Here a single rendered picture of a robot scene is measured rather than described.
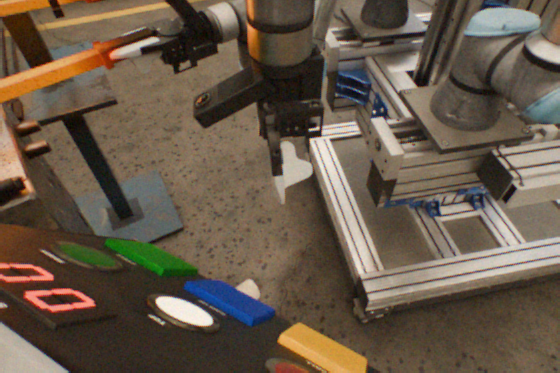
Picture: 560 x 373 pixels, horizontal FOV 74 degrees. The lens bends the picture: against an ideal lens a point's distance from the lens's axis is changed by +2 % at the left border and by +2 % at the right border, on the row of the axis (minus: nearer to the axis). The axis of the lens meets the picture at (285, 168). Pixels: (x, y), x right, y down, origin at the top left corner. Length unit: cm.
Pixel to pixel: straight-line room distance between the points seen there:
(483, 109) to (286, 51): 57
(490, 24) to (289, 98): 46
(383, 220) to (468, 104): 69
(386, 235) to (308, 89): 101
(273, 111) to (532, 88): 47
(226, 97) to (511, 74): 53
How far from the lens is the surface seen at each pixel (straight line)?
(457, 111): 90
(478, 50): 84
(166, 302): 30
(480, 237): 154
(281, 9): 40
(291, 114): 47
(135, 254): 40
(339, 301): 149
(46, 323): 22
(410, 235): 144
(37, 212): 72
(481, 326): 161
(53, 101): 126
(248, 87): 45
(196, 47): 82
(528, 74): 76
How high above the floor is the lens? 136
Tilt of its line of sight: 47 degrees down
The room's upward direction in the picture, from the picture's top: straight up
